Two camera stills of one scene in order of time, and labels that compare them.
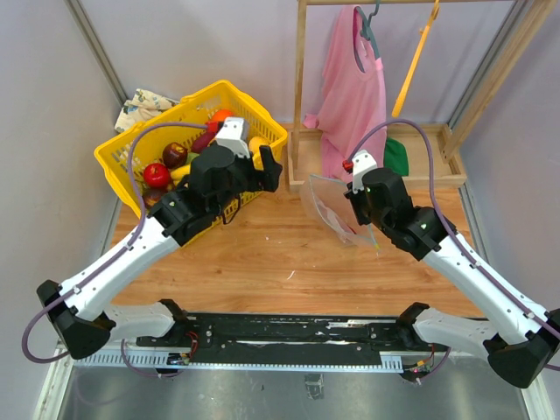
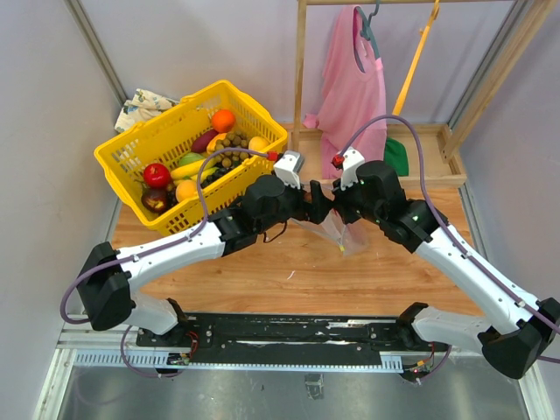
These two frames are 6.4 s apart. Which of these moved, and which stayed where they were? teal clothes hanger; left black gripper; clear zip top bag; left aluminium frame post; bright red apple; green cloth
Moved: clear zip top bag; left black gripper
Stayed: bright red apple; left aluminium frame post; teal clothes hanger; green cloth
